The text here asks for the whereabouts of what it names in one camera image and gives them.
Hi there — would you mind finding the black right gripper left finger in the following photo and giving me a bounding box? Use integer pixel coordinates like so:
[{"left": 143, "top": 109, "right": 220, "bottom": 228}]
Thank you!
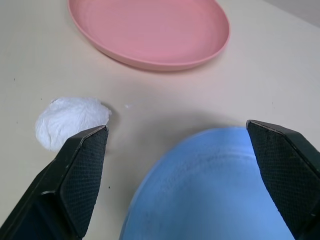
[{"left": 0, "top": 124, "right": 110, "bottom": 240}]

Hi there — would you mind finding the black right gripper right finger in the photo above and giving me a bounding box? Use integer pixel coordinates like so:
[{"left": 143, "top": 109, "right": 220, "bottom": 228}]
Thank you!
[{"left": 245, "top": 119, "right": 320, "bottom": 240}]

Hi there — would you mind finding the blue plastic plate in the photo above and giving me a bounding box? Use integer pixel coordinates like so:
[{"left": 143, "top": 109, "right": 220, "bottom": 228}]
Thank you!
[{"left": 119, "top": 126, "right": 296, "bottom": 240}]

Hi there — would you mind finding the pink plastic plate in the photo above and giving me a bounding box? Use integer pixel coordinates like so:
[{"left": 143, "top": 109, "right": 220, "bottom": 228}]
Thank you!
[{"left": 66, "top": 0, "right": 231, "bottom": 72}]

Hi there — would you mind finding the crumpled white paper ball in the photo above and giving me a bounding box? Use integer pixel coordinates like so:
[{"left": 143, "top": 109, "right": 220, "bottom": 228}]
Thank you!
[{"left": 34, "top": 96, "right": 113, "bottom": 152}]

